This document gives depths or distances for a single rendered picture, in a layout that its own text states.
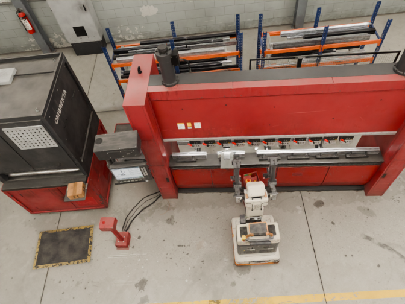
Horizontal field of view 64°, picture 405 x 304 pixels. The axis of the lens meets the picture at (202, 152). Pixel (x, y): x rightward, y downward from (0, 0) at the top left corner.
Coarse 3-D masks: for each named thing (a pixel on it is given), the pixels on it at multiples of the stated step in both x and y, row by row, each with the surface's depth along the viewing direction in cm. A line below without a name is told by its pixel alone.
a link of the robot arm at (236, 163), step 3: (234, 159) 377; (237, 159) 377; (234, 162) 375; (237, 162) 375; (234, 165) 374; (237, 165) 374; (234, 168) 373; (237, 168) 373; (237, 171) 377; (237, 174) 381; (237, 177) 385; (237, 180) 390; (234, 183) 396; (237, 183) 394; (240, 183) 396; (234, 186) 398; (240, 186) 397
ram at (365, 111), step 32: (256, 96) 361; (288, 96) 359; (320, 96) 357; (352, 96) 356; (384, 96) 354; (160, 128) 414; (192, 128) 412; (224, 128) 410; (256, 128) 409; (288, 128) 407; (320, 128) 405; (352, 128) 403; (384, 128) 401
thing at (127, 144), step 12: (120, 132) 375; (132, 132) 373; (96, 144) 368; (108, 144) 366; (120, 144) 365; (132, 144) 363; (108, 156) 372; (120, 156) 373; (132, 156) 376; (108, 168) 411
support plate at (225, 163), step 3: (222, 153) 459; (231, 153) 457; (222, 156) 456; (231, 156) 454; (222, 159) 453; (225, 159) 453; (228, 159) 452; (231, 159) 452; (222, 162) 450; (225, 162) 450; (228, 162) 449; (222, 165) 447; (225, 165) 447; (228, 165) 446; (231, 165) 446; (222, 168) 445; (225, 168) 445
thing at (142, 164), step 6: (114, 162) 398; (120, 162) 397; (126, 162) 396; (132, 162) 395; (138, 162) 394; (144, 162) 390; (114, 168) 390; (120, 168) 390; (144, 168) 394; (144, 174) 405; (150, 174) 409; (120, 180) 414; (126, 180) 415; (132, 180) 415; (138, 180) 417
